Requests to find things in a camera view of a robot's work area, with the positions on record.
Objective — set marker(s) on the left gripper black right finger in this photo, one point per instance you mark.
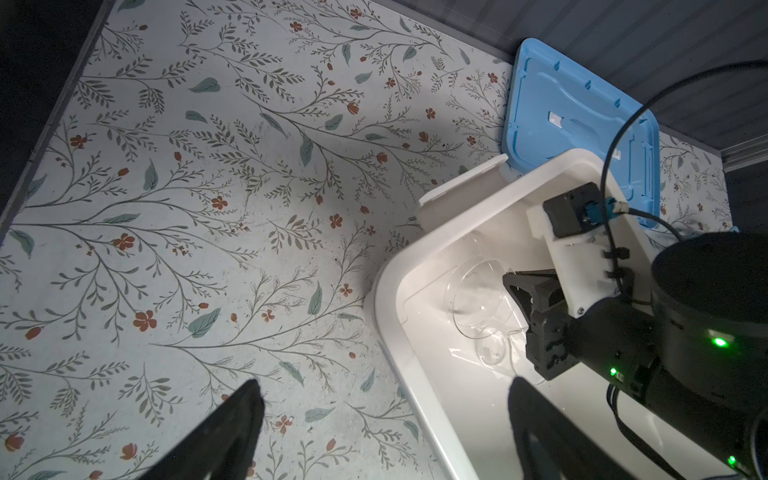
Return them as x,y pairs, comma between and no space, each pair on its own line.
549,445

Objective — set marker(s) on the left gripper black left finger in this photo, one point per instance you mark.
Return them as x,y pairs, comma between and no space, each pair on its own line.
223,445

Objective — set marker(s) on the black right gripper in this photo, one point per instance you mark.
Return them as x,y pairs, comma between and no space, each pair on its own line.
576,310

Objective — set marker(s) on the clear glass petri dish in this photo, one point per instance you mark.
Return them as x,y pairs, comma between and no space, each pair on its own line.
475,300

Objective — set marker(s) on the white plastic storage bin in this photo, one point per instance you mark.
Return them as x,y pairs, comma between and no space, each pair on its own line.
456,339

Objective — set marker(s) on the blue plastic box lid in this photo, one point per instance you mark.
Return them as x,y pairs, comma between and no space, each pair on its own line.
556,104

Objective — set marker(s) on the clear glass beaker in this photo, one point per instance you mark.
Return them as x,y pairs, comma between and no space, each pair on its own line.
503,352

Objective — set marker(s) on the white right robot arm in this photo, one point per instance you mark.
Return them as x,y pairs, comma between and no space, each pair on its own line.
683,334

